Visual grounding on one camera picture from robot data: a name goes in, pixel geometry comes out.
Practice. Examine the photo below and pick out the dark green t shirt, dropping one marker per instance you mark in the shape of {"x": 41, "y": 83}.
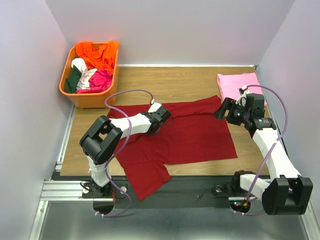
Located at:
{"x": 72, "y": 81}

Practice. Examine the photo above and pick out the orange t shirt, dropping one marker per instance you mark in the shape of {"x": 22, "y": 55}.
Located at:
{"x": 104, "y": 57}

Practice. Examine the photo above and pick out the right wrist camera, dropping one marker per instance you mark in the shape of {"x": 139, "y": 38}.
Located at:
{"x": 250, "y": 100}

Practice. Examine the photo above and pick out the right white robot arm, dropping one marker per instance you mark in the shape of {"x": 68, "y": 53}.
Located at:
{"x": 288, "y": 192}

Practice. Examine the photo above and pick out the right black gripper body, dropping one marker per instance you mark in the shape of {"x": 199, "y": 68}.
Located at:
{"x": 237, "y": 114}

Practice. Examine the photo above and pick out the white t shirt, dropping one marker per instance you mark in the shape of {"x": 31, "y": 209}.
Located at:
{"x": 83, "y": 73}

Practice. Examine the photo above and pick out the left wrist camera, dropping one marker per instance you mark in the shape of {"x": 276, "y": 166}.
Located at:
{"x": 157, "y": 109}

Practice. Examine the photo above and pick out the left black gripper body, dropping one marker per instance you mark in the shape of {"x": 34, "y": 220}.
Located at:
{"x": 157, "y": 131}

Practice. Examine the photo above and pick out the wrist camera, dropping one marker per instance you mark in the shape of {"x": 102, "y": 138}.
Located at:
{"x": 157, "y": 109}
{"x": 250, "y": 100}

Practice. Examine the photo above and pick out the magenta t shirt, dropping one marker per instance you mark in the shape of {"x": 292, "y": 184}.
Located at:
{"x": 94, "y": 81}

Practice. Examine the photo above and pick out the orange plastic laundry basket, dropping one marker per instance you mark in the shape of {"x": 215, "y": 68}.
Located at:
{"x": 87, "y": 100}

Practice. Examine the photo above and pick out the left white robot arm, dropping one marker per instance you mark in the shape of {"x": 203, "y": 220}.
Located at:
{"x": 100, "y": 141}

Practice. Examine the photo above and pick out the aluminium frame rail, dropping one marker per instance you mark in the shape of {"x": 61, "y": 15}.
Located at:
{"x": 63, "y": 214}

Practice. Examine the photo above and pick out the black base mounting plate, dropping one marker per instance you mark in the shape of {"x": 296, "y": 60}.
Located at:
{"x": 186, "y": 192}

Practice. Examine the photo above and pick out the dark red t shirt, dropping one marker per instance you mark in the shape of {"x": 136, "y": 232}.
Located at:
{"x": 194, "y": 135}

